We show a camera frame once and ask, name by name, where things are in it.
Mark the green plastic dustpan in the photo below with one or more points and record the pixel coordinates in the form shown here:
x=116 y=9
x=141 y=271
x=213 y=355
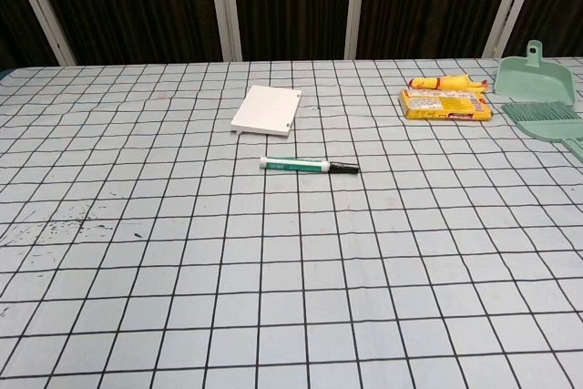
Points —
x=533 y=81

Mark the white green marker body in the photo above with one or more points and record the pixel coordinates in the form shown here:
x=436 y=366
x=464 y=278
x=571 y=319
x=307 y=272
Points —
x=291 y=165

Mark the light blue checkered tablecloth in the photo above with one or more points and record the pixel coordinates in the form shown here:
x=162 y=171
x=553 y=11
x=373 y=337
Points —
x=291 y=270

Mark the white frame post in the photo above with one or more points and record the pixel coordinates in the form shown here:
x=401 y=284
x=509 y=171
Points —
x=45 y=20
x=355 y=6
x=225 y=6
x=512 y=4

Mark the white rectangular board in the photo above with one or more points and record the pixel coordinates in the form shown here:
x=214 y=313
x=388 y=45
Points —
x=266 y=111

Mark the yellow rubber chicken toy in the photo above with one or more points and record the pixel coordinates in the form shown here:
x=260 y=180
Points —
x=444 y=82

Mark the black pen cap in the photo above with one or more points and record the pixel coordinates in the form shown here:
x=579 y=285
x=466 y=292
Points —
x=345 y=167

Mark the green hand brush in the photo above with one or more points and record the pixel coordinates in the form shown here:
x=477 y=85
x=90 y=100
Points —
x=544 y=122

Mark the yellow snack package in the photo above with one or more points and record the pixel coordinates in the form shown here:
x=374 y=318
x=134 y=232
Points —
x=444 y=104

